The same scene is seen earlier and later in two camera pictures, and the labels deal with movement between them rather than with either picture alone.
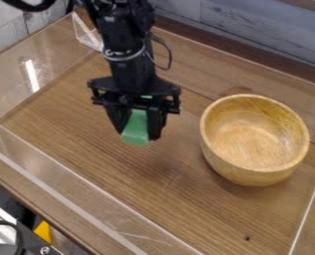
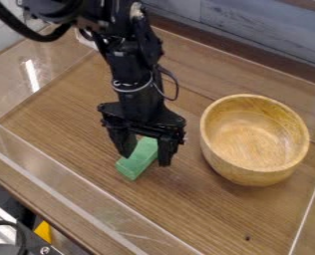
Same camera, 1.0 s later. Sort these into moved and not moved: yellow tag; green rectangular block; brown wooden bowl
Moved: green rectangular block
Not moved: yellow tag; brown wooden bowl
